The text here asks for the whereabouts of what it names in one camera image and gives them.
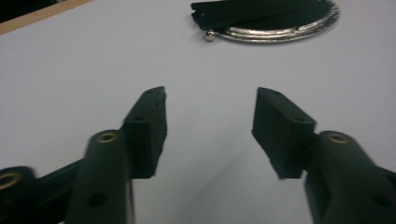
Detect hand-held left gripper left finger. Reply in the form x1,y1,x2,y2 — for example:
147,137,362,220
64,86,167,224

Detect wooden table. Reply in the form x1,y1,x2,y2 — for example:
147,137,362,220
0,0,94,35

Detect oval silver photo frame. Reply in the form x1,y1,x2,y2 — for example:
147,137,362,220
190,0,341,44

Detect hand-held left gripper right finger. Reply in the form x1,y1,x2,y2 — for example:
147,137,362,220
251,87,396,224

